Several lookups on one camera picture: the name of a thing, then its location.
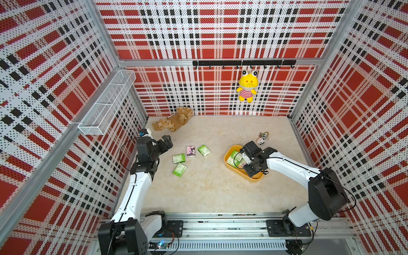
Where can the black hook rail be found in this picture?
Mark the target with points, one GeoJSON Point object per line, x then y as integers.
{"type": "Point", "coordinates": [239, 63]}

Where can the green tissue pack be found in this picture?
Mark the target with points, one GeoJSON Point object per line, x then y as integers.
{"type": "Point", "coordinates": [179, 170]}
{"type": "Point", "coordinates": [204, 150]}
{"type": "Point", "coordinates": [233, 162]}
{"type": "Point", "coordinates": [236, 155]}
{"type": "Point", "coordinates": [179, 158]}

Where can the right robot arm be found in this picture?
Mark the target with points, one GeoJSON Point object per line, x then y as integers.
{"type": "Point", "coordinates": [326, 196]}

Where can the white wire mesh shelf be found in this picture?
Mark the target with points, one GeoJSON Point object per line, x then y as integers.
{"type": "Point", "coordinates": [102, 113]}

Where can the green circuit board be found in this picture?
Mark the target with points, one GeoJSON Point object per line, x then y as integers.
{"type": "Point", "coordinates": [159, 245]}

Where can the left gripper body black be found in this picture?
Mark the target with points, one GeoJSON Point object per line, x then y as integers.
{"type": "Point", "coordinates": [160, 148]}

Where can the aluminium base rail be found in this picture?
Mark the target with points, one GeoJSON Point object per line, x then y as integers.
{"type": "Point", "coordinates": [247, 233]}

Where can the yellow plastic storage box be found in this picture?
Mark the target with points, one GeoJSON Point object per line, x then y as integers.
{"type": "Point", "coordinates": [257, 177]}

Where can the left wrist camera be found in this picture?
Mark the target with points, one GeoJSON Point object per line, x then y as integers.
{"type": "Point", "coordinates": [145, 133]}

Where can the yellow frog plush toy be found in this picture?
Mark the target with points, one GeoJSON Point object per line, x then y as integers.
{"type": "Point", "coordinates": [247, 84]}

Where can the brown teddy bear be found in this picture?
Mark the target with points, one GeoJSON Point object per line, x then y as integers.
{"type": "Point", "coordinates": [175, 121]}

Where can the pink tissue pack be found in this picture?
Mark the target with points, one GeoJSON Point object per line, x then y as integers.
{"type": "Point", "coordinates": [190, 151]}

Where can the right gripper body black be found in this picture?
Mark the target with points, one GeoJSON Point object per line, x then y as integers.
{"type": "Point", "coordinates": [252, 169]}

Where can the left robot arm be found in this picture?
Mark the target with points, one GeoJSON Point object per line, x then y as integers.
{"type": "Point", "coordinates": [126, 234]}

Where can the small keychain toy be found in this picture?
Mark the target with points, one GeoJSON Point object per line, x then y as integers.
{"type": "Point", "coordinates": [262, 138]}

